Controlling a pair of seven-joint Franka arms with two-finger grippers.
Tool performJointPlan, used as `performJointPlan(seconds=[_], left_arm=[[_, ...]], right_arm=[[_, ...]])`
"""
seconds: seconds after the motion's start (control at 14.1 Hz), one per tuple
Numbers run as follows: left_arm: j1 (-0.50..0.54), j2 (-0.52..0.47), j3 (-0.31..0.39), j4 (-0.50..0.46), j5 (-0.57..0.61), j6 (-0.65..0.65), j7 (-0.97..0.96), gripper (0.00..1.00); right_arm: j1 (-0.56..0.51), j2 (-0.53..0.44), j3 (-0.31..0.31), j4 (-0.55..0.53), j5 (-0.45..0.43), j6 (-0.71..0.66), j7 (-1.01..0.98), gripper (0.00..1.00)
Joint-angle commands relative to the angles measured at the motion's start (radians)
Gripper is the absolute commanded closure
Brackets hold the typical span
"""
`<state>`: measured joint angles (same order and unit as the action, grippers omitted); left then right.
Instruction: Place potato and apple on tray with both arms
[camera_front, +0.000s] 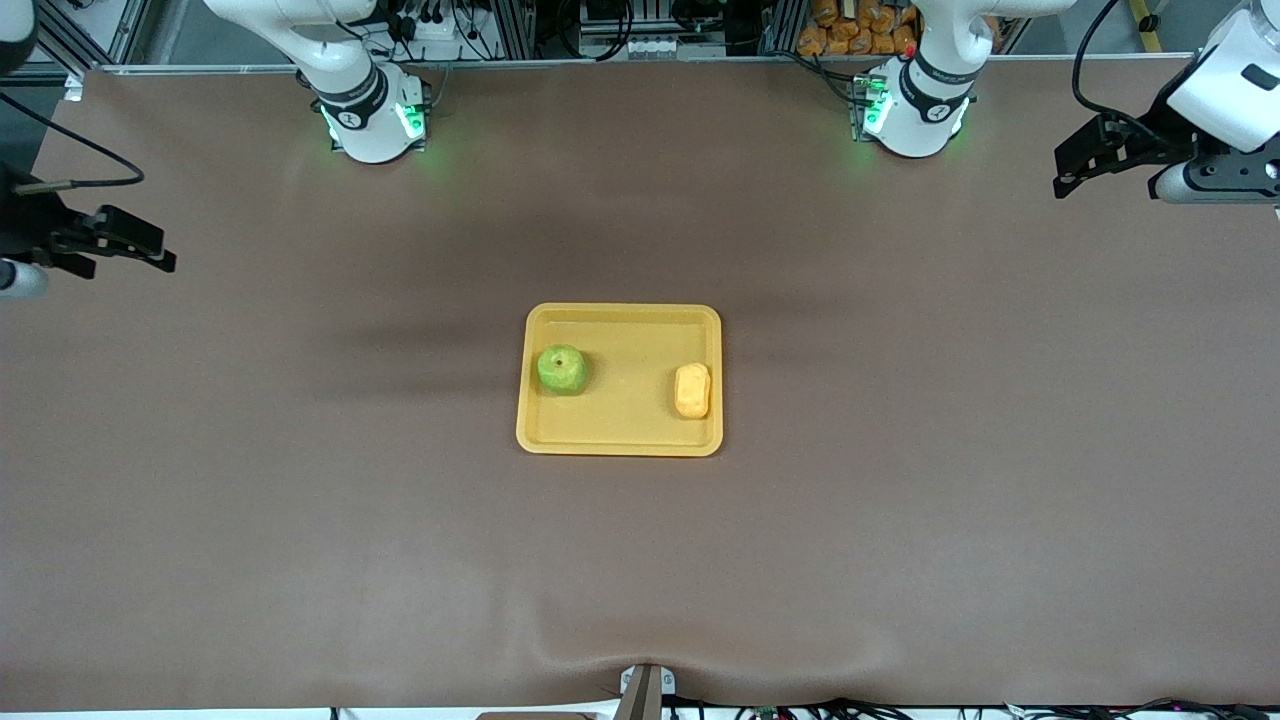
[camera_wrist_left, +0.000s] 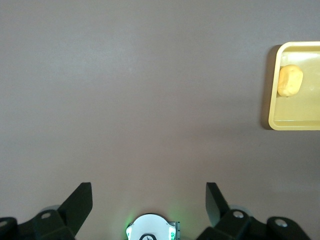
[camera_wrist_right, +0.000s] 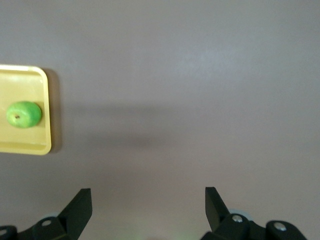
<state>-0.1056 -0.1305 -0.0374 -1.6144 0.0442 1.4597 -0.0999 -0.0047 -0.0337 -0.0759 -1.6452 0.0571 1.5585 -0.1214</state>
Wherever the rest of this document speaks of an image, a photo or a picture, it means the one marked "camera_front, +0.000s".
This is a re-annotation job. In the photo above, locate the green apple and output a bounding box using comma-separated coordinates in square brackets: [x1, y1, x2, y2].
[537, 344, 589, 397]

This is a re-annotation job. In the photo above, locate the yellow plastic tray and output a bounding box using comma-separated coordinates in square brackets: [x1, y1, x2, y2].
[516, 303, 724, 458]

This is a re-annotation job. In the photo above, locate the orange snack bag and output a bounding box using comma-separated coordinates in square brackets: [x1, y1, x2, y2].
[797, 0, 919, 56]

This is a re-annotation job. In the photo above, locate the white socket box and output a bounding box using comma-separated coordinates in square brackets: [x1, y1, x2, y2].
[395, 10, 471, 46]

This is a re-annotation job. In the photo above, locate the white power strip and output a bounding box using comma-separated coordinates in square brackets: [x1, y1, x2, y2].
[578, 35, 676, 59]

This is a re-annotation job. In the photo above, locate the brown table mat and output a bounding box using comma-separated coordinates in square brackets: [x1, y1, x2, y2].
[0, 55, 1280, 713]

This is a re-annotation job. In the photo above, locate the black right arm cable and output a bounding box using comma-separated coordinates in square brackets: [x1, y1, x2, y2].
[0, 92, 146, 191]

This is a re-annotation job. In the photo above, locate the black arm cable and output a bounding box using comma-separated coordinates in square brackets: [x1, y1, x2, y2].
[1072, 0, 1176, 136]
[0, 92, 146, 191]

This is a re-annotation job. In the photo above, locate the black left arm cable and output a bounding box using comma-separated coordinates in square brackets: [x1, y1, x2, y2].
[1072, 0, 1176, 136]

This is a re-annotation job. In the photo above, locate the aluminium frame strut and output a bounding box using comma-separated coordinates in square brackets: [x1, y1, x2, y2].
[35, 0, 151, 73]

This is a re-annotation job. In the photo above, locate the aluminium table edge rail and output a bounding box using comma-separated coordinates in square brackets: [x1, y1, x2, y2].
[98, 55, 1196, 76]

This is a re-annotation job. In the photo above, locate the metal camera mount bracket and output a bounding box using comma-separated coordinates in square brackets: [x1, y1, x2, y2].
[618, 664, 677, 720]

